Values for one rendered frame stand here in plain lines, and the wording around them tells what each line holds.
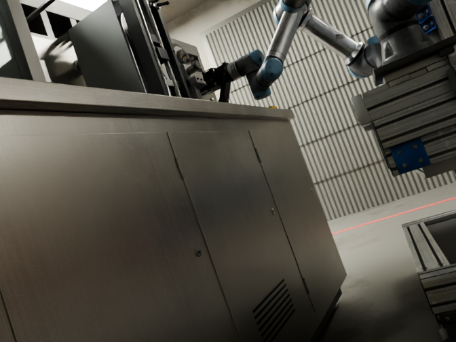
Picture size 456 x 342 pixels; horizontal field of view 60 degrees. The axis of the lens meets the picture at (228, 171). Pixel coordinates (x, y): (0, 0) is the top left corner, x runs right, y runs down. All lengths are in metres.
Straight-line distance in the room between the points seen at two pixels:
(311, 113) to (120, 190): 3.92
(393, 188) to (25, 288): 4.19
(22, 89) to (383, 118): 0.95
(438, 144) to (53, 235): 1.06
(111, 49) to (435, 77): 1.08
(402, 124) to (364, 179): 3.30
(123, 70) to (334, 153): 3.35
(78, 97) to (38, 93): 0.08
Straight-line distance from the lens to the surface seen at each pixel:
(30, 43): 0.87
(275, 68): 1.53
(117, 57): 1.55
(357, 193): 4.57
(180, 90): 1.45
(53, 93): 0.75
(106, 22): 1.61
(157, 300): 0.80
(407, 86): 1.28
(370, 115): 1.27
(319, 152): 4.57
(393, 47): 1.31
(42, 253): 0.66
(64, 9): 1.97
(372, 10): 1.36
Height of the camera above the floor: 0.61
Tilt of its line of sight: 4 degrees up
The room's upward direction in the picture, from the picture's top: 20 degrees counter-clockwise
